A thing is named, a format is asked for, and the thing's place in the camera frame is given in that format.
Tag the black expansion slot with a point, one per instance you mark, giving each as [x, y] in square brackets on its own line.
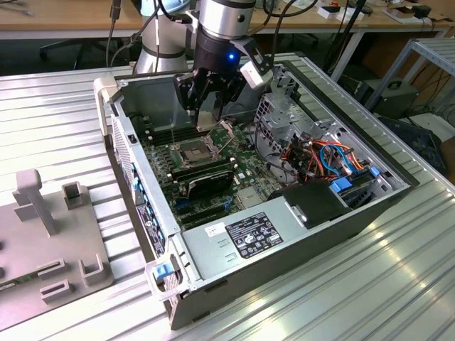
[202, 209]
[208, 217]

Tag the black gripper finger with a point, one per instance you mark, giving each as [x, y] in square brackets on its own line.
[186, 92]
[218, 103]

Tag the silver drive cage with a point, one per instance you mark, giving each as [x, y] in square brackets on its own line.
[281, 117]

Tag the dark plastic crate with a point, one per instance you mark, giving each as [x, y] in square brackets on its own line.
[419, 142]

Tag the silver chipset heat sink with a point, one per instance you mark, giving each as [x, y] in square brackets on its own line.
[250, 197]

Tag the black power adapter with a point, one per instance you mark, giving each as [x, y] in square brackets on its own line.
[423, 11]

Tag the black RAM slot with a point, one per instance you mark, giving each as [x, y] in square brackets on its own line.
[209, 166]
[202, 172]
[177, 126]
[167, 136]

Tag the black graphics card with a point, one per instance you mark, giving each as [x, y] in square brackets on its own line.
[209, 183]

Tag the grey metal shelf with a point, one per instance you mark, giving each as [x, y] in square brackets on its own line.
[437, 49]

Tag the green RAM stick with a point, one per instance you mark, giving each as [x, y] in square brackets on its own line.
[16, 284]

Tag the silver power supply unit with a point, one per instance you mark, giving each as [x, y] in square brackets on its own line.
[209, 255]

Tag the green motherboard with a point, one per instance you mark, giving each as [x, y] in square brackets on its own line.
[249, 170]

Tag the small white box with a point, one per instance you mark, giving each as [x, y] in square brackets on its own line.
[327, 12]

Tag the blue case latch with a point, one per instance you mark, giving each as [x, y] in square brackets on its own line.
[161, 271]

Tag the grey parts rack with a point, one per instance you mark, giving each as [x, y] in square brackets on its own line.
[53, 241]

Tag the grey open PC case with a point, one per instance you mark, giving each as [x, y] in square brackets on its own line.
[320, 248]

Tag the hard disk in blue carrier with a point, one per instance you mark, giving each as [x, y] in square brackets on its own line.
[340, 186]

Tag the black equipment box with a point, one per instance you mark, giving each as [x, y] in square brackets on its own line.
[391, 99]

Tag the CPU socket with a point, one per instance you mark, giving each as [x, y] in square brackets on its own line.
[185, 152]

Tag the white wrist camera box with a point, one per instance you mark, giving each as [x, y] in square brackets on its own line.
[254, 71]

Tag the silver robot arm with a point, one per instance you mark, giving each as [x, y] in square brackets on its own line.
[224, 14]

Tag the black plastic drive cover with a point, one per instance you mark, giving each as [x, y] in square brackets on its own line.
[313, 204]

